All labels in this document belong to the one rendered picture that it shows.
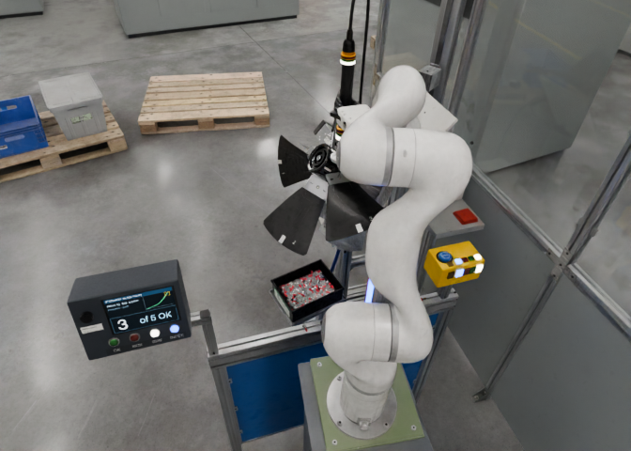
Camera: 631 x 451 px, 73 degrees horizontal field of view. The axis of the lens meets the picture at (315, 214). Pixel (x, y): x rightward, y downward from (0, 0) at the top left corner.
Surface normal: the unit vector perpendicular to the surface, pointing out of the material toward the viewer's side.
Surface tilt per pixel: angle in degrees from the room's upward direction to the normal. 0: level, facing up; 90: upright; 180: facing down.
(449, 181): 75
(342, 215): 19
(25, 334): 0
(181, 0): 90
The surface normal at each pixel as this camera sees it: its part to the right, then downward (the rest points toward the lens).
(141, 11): 0.43, 0.60
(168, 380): 0.03, -0.76
